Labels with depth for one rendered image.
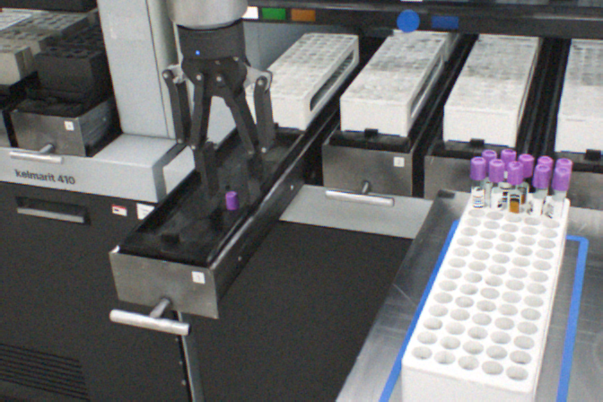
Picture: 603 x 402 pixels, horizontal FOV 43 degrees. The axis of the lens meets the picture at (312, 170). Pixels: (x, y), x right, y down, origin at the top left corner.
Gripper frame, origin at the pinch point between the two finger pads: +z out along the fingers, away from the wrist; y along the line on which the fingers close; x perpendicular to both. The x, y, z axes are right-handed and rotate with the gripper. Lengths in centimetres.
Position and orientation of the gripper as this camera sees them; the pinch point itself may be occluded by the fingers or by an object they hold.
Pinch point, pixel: (230, 175)
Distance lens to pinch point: 97.3
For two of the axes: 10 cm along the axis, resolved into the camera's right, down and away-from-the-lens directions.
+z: 0.6, 8.7, 4.8
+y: -9.4, -1.1, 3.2
